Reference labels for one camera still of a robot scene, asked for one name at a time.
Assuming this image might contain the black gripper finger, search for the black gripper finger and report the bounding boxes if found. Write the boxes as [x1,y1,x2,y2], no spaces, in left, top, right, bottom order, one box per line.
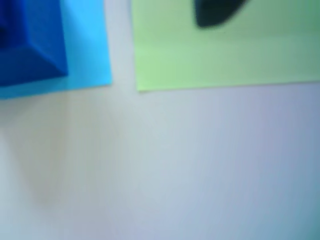
[193,0,251,28]

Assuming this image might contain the large blue cube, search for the large blue cube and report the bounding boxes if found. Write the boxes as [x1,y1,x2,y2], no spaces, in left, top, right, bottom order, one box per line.
[0,0,69,87]

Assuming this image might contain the green paper square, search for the green paper square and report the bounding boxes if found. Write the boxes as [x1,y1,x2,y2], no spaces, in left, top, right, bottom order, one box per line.
[129,0,320,93]

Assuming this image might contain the light blue paper square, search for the light blue paper square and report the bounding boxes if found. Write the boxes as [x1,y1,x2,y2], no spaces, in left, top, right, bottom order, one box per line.
[0,0,113,100]

